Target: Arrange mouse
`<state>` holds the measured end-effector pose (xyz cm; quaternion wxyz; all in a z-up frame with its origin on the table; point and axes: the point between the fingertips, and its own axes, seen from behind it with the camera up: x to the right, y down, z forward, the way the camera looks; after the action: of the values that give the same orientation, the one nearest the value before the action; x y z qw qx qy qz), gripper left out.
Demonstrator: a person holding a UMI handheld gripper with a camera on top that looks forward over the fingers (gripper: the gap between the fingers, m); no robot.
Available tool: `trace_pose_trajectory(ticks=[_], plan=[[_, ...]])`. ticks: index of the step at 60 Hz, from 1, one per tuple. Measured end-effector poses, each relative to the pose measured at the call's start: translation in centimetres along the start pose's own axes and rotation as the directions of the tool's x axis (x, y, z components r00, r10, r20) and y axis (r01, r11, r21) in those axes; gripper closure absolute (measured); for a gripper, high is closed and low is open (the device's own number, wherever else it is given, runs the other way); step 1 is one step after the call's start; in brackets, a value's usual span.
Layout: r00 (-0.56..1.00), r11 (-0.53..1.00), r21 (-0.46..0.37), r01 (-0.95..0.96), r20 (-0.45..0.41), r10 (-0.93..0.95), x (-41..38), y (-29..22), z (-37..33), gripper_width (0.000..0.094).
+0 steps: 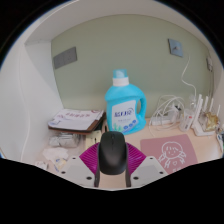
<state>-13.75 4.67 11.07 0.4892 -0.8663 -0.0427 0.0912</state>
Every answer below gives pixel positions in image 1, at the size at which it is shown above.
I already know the gold snack bag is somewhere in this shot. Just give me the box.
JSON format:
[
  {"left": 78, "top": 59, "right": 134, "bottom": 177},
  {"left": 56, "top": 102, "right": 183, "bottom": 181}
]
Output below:
[{"left": 204, "top": 111, "right": 221, "bottom": 132}]

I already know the grey wall socket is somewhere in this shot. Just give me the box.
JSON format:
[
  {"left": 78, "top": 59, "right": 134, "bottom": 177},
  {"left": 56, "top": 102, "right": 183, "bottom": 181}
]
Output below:
[{"left": 167, "top": 38, "right": 184, "bottom": 58}]

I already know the small cream box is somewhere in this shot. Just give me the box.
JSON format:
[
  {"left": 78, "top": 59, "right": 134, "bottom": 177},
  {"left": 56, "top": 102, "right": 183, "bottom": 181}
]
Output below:
[{"left": 84, "top": 129, "right": 103, "bottom": 151}]

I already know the pink mouse pad with drawing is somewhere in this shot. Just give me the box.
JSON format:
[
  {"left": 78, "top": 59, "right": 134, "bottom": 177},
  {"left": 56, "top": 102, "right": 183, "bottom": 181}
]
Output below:
[{"left": 139, "top": 134, "right": 199, "bottom": 175}]

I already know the white cable from wall socket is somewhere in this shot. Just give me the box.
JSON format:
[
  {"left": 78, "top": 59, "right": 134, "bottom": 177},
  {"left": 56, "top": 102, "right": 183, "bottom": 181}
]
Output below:
[{"left": 180, "top": 54, "right": 198, "bottom": 98}]

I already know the white router with antennas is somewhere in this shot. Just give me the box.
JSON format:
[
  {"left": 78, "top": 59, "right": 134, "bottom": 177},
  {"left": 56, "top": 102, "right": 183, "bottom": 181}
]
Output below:
[{"left": 191, "top": 94, "right": 223, "bottom": 137}]

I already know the crumpled grey plastic bag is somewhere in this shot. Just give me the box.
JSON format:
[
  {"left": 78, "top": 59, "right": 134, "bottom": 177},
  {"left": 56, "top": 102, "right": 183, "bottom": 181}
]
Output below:
[{"left": 48, "top": 132, "right": 81, "bottom": 148}]

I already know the blue detergent bottle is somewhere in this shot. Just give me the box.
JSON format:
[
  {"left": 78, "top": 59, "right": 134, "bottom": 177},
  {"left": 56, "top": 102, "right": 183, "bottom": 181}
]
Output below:
[{"left": 104, "top": 68, "right": 148, "bottom": 135}]

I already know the white power strip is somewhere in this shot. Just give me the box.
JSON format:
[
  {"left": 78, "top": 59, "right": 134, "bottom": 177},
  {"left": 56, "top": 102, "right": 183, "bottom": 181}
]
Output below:
[{"left": 148, "top": 114, "right": 183, "bottom": 127}]

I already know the white charging cable bundle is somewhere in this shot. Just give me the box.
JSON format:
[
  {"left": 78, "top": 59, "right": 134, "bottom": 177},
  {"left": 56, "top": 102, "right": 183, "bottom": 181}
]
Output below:
[{"left": 148, "top": 94, "right": 186, "bottom": 136}]

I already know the small yellow snack packet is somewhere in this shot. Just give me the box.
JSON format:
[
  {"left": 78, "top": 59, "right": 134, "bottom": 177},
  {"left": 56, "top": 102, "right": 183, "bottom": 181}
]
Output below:
[{"left": 53, "top": 156, "right": 69, "bottom": 173}]

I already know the grey wall vent plate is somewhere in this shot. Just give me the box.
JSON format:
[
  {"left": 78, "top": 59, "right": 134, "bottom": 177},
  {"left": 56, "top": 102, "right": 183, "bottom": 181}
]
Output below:
[{"left": 53, "top": 46, "right": 78, "bottom": 70}]

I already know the wall outlet with plugs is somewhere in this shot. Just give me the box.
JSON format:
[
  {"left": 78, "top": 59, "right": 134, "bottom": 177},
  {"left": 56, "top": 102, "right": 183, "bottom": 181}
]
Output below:
[{"left": 206, "top": 56, "right": 214, "bottom": 73}]

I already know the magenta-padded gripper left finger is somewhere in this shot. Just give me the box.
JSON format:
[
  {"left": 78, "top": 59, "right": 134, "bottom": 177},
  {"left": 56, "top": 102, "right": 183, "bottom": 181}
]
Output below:
[{"left": 59, "top": 142, "right": 101, "bottom": 188}]

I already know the black computer mouse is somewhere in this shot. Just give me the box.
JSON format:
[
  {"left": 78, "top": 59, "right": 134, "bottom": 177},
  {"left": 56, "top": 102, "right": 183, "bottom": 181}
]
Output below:
[{"left": 98, "top": 131, "right": 130, "bottom": 176}]

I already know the white desk hutch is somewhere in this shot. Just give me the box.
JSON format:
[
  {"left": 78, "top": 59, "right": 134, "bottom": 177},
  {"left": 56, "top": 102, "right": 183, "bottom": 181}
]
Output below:
[{"left": 0, "top": 6, "right": 224, "bottom": 159}]

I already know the white crumpled tissue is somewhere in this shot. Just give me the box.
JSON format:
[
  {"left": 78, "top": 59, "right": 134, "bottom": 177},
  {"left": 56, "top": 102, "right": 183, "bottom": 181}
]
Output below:
[{"left": 42, "top": 147, "right": 69, "bottom": 161}]

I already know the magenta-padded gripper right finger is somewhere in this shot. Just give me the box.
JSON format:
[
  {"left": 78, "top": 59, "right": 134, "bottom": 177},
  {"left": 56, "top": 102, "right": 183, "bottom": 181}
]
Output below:
[{"left": 124, "top": 142, "right": 169, "bottom": 188}]

